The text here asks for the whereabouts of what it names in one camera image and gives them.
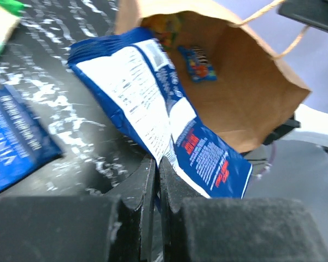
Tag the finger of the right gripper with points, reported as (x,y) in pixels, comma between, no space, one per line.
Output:
(309,12)

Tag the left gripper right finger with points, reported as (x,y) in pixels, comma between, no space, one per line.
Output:
(195,228)

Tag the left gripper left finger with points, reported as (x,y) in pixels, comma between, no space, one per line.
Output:
(117,226)

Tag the brown paper bag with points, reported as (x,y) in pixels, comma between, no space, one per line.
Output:
(255,91)

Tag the navy Kettle chips bag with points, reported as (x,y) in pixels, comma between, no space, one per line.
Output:
(25,145)

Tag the blue cookie bag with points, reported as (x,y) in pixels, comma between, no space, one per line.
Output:
(138,88)

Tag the green chips bag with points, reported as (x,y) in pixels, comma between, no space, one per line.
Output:
(10,16)

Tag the yellow snack bag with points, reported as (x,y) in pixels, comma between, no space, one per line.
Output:
(165,28)

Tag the blue M&M candy packet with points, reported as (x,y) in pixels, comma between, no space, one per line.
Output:
(197,63)

